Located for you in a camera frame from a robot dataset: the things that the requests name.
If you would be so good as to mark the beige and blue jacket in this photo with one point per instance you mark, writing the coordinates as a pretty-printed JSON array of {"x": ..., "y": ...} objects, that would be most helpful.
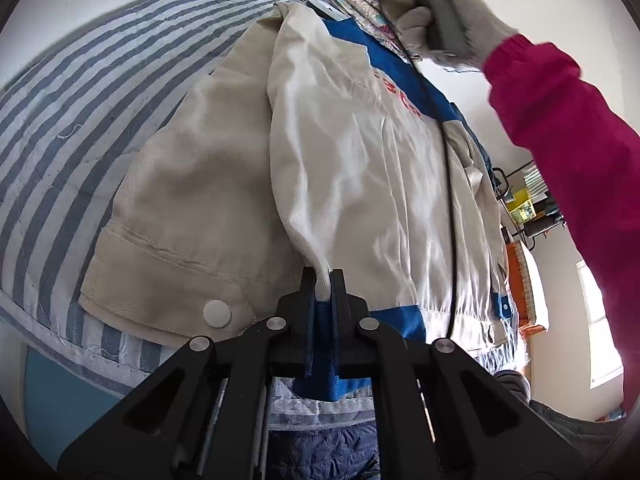
[{"x": 309, "y": 145}]

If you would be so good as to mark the white gloved right hand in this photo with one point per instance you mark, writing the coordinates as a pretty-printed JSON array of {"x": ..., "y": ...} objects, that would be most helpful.
[{"x": 483, "y": 29}]

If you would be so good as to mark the floral folded comforter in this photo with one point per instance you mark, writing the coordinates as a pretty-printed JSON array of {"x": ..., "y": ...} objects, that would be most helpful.
[{"x": 367, "y": 15}]

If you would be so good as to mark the orange covered small table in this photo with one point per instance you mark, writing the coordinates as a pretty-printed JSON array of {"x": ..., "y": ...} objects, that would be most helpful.
[{"x": 527, "y": 290}]

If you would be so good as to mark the blue white striped quilt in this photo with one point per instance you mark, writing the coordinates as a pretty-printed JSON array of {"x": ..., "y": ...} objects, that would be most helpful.
[{"x": 70, "y": 128}]

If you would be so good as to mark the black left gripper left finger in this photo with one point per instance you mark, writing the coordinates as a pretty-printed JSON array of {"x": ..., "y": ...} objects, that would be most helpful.
[{"x": 203, "y": 414}]

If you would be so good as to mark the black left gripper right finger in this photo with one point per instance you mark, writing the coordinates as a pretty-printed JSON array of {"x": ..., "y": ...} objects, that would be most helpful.
[{"x": 440, "y": 415}]

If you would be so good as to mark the yellow box on rack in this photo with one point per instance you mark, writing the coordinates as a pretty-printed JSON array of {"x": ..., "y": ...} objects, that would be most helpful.
[{"x": 520, "y": 207}]

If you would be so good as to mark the black metal clothes rack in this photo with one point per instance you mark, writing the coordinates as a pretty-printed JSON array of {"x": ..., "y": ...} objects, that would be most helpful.
[{"x": 548, "y": 211}]

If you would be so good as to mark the dark navy folded garment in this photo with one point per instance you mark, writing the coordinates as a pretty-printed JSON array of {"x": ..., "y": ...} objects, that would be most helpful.
[{"x": 349, "y": 452}]

